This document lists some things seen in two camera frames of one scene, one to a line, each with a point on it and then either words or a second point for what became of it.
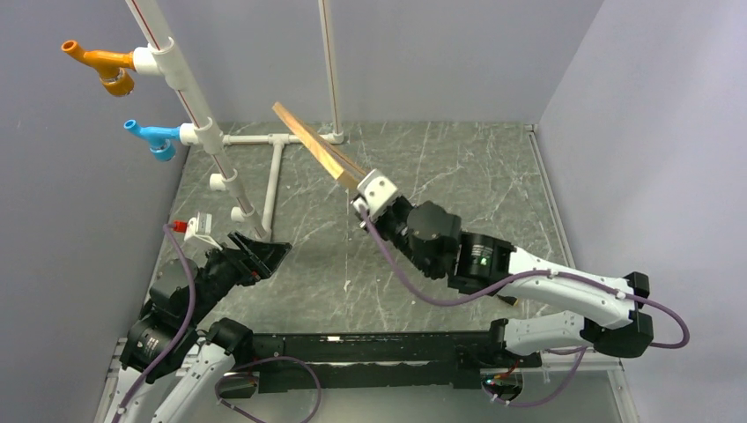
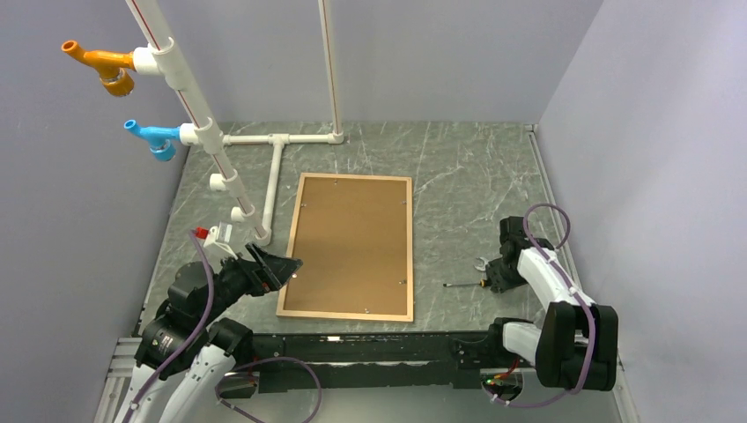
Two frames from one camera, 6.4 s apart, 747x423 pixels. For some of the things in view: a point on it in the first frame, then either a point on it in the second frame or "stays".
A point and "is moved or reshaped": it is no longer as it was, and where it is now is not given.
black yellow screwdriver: (510, 300) is moved or reshaped
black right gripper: (380, 219) → (498, 284)
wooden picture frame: (346, 167) → (353, 234)
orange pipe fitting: (114, 68) stays
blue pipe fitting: (160, 138) stays
